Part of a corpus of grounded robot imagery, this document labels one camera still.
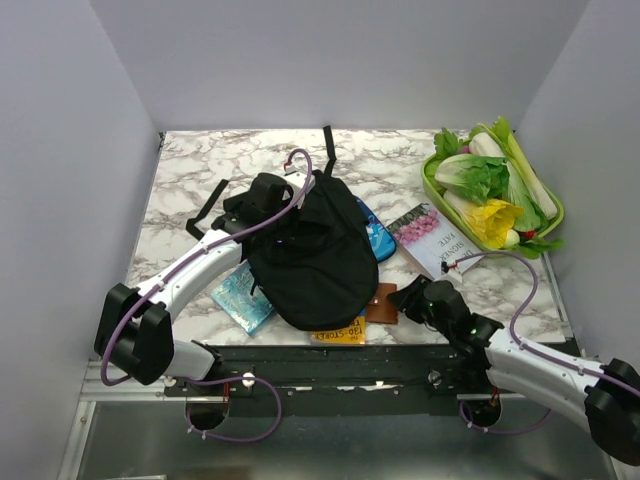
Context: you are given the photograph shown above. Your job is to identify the teal fantasy book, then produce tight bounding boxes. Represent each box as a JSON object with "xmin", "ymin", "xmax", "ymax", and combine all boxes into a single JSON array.
[{"xmin": 211, "ymin": 262, "xmax": 275, "ymax": 336}]

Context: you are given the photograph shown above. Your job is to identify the blue dinosaur pencil case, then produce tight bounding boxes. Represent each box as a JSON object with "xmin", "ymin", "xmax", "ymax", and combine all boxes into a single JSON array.
[{"xmin": 355, "ymin": 197, "xmax": 396, "ymax": 263}]

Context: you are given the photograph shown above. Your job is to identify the green vegetable tray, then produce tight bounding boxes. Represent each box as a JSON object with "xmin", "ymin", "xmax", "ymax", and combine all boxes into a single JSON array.
[{"xmin": 419, "ymin": 149, "xmax": 566, "ymax": 259}]

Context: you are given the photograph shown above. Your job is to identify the yellow flower vegetable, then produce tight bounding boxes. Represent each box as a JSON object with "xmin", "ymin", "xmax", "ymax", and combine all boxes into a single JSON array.
[{"xmin": 466, "ymin": 199, "xmax": 524, "ymax": 249}]

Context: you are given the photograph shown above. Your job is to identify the napa cabbage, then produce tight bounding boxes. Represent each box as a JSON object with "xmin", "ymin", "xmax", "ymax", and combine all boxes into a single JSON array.
[{"xmin": 434, "ymin": 154, "xmax": 509, "ymax": 206}]

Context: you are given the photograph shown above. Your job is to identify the brown leather wallet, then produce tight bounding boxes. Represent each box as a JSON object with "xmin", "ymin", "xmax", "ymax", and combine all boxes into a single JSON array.
[{"xmin": 365, "ymin": 283, "xmax": 398, "ymax": 325}]

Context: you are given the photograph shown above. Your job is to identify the white book pink flowers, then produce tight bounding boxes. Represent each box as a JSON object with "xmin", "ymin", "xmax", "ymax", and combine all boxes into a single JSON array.
[{"xmin": 386, "ymin": 203, "xmax": 480, "ymax": 280}]

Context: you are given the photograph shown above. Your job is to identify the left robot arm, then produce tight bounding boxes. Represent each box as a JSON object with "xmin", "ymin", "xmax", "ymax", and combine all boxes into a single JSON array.
[{"xmin": 94, "ymin": 172, "xmax": 315, "ymax": 395}]

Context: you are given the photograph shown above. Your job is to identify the orange treehouse book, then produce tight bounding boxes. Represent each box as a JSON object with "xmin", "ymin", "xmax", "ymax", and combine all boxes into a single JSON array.
[{"xmin": 310, "ymin": 313, "xmax": 366, "ymax": 346}]

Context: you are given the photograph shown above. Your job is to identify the aluminium mounting rail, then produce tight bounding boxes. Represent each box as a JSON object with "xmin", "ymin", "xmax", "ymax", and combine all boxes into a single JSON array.
[{"xmin": 79, "ymin": 355, "xmax": 612, "ymax": 402}]

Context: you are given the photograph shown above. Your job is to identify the green celery stalk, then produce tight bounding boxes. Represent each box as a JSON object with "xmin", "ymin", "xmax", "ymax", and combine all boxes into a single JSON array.
[{"xmin": 479, "ymin": 116, "xmax": 558, "ymax": 220}]

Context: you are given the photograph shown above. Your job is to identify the white daikon radish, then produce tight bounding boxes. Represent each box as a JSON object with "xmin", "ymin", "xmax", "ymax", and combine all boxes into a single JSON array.
[{"xmin": 469, "ymin": 132, "xmax": 505, "ymax": 158}]

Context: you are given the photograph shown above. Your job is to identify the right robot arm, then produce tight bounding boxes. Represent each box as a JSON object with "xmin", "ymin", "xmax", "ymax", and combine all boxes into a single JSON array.
[{"xmin": 387, "ymin": 276, "xmax": 639, "ymax": 466}]

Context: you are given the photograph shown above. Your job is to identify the black backpack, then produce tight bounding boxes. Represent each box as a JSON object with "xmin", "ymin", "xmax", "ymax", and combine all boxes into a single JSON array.
[{"xmin": 185, "ymin": 124, "xmax": 380, "ymax": 332}]

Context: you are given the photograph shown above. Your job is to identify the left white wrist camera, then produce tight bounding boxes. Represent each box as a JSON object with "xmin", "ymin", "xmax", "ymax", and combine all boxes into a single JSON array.
[{"xmin": 283, "ymin": 171, "xmax": 315, "ymax": 197}]

